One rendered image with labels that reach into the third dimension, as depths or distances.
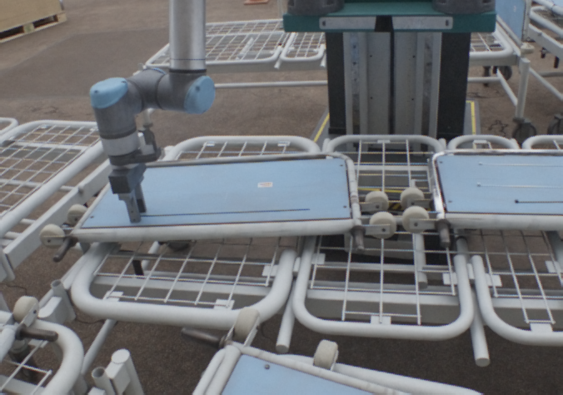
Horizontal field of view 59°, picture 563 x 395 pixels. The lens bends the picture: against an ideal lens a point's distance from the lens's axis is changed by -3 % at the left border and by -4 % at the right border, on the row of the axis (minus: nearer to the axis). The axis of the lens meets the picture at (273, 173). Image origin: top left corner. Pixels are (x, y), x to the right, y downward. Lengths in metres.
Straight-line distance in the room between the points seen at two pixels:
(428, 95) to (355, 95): 0.27
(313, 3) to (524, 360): 1.26
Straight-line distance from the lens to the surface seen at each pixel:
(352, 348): 1.72
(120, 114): 1.24
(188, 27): 1.22
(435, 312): 1.24
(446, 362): 1.71
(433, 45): 1.90
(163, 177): 1.57
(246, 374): 0.91
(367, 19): 1.69
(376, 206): 1.39
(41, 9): 7.37
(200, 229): 1.28
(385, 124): 2.07
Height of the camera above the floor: 1.29
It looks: 29 degrees down
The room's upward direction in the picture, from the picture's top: 6 degrees counter-clockwise
